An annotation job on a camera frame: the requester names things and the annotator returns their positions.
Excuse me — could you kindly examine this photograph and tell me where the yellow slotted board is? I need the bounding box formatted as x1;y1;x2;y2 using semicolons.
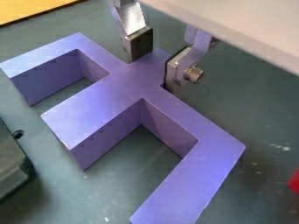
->
0;0;79;25

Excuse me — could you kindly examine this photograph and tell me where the purple cross-shaped block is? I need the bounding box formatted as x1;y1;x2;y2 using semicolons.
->
0;33;246;224

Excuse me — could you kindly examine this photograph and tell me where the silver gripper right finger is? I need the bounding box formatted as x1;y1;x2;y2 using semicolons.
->
165;25;218;92

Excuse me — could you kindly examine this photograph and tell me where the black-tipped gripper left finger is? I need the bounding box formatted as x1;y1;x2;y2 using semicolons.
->
109;0;154;62

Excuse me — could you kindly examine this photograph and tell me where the red cross-shaped block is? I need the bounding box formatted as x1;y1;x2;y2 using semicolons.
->
288;168;299;193

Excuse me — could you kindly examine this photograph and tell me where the black angle fixture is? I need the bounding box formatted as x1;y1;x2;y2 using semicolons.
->
0;118;33;201

